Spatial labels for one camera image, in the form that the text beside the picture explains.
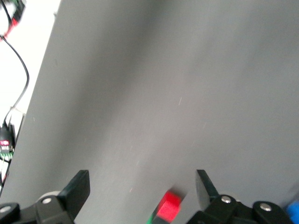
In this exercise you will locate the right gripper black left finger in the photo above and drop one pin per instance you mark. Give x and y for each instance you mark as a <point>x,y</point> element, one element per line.
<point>74,191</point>

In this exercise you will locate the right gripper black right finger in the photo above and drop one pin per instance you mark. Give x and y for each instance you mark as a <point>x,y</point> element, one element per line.
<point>205,191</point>

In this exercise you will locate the small red cube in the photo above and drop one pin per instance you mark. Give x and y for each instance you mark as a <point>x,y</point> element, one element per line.
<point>169,206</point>

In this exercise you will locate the small green cube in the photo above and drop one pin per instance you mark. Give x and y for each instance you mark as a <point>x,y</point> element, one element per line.
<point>151,219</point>

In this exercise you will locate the black electronic box with connectors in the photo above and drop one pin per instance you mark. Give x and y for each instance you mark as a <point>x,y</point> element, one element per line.
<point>5,140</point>

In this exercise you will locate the blue plastic storage bin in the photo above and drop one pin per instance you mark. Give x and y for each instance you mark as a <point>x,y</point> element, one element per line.
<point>292,212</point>

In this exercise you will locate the red and black device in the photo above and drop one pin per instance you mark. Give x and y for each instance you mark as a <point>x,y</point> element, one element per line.
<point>14,14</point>

